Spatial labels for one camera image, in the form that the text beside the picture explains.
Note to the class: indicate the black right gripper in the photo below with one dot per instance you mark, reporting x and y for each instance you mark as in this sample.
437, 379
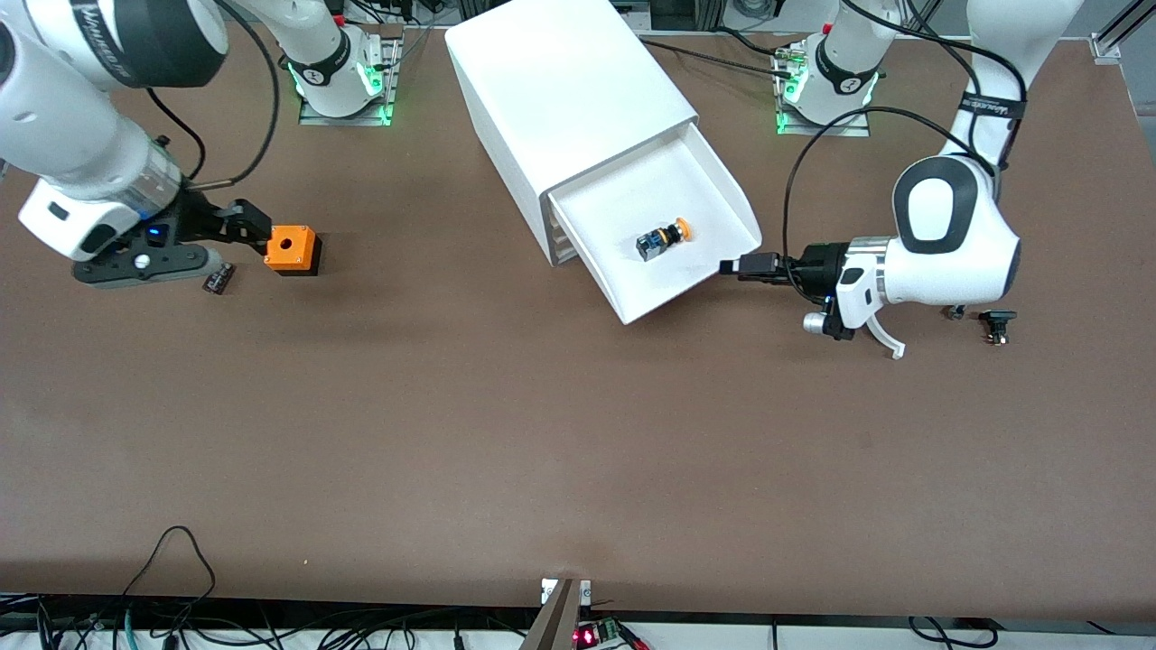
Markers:
197, 222

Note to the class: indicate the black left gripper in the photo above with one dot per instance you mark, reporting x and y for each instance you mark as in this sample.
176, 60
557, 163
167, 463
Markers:
817, 265

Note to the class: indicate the orange capped push button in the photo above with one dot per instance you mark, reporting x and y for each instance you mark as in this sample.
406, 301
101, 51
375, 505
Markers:
664, 239

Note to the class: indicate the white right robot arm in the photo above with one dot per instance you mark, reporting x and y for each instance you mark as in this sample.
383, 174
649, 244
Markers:
63, 126

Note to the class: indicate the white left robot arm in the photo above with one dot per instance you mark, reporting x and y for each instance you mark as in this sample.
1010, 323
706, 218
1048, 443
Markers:
948, 253

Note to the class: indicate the orange box with hole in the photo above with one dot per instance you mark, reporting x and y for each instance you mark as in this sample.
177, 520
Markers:
291, 248

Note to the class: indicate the small black contact block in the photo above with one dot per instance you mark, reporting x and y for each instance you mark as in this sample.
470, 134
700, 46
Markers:
220, 280

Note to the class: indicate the small grey metal part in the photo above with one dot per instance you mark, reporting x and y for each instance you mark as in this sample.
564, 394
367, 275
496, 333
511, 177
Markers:
955, 312

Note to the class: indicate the small black plastic part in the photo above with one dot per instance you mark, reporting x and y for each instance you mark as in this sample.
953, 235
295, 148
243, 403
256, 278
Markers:
997, 320

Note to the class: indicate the red lit circuit board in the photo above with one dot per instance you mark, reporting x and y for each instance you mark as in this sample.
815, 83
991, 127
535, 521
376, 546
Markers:
601, 634

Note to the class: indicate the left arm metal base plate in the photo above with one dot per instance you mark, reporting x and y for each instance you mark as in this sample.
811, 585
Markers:
795, 122

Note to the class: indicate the white curved plastic bracket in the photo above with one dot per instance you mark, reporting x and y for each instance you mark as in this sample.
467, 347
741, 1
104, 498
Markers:
890, 341

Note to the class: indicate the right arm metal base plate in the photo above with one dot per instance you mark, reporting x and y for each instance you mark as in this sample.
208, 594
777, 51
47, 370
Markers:
390, 86

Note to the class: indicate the grey camera stand bracket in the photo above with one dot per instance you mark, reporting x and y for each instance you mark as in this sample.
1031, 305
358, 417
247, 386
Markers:
555, 618

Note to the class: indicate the aluminium frame profile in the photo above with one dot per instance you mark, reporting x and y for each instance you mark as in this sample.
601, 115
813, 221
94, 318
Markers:
1115, 32

